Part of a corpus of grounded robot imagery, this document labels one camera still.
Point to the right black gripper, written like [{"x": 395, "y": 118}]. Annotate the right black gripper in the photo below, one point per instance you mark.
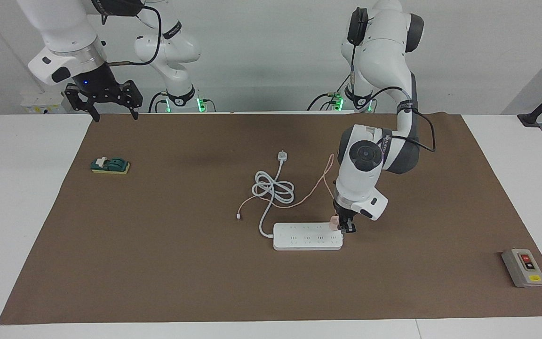
[{"x": 96, "y": 87}]

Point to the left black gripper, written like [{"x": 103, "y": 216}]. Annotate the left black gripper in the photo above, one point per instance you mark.
[{"x": 345, "y": 214}]

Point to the pink charger adapter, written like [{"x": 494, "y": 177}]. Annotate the pink charger adapter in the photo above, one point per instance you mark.
[{"x": 333, "y": 223}]

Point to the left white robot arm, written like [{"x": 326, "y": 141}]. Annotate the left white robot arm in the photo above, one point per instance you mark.
[{"x": 365, "y": 179}]

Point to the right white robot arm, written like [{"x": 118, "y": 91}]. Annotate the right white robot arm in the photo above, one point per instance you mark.
[{"x": 59, "y": 28}]

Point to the white power strip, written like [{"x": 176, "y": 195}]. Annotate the white power strip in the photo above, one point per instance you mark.
[{"x": 308, "y": 238}]

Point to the brown table mat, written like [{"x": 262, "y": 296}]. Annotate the brown table mat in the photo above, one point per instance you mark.
[{"x": 158, "y": 282}]

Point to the green knife switch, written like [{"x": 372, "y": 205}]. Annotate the green knife switch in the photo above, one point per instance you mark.
[{"x": 111, "y": 165}]

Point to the white wall box yellow labels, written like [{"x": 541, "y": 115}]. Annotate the white wall box yellow labels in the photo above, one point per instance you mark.
[{"x": 40, "y": 101}]

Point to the grey on-off switch box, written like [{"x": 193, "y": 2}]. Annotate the grey on-off switch box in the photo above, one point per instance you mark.
[{"x": 520, "y": 273}]

